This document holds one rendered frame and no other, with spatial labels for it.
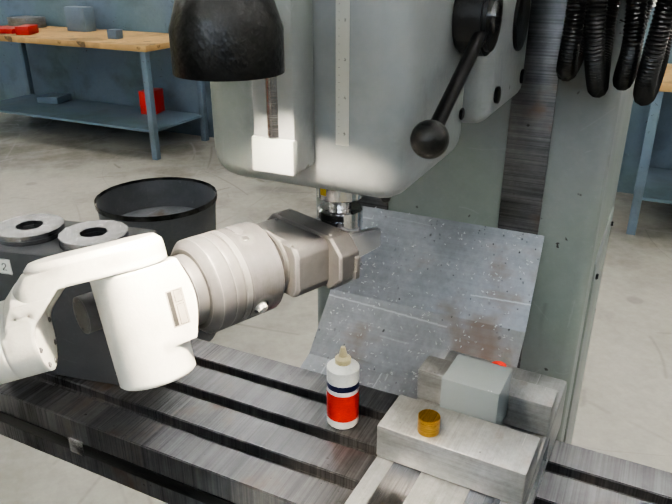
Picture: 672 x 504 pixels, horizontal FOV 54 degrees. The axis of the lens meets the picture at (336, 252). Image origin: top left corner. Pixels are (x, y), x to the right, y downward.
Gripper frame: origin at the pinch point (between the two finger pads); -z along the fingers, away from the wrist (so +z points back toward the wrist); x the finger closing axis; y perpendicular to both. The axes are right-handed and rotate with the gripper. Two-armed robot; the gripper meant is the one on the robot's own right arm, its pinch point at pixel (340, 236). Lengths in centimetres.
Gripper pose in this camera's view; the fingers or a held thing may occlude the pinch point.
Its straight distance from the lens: 70.2
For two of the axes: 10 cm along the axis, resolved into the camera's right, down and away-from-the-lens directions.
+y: -0.1, 9.1, 4.0
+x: -6.8, -3.0, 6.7
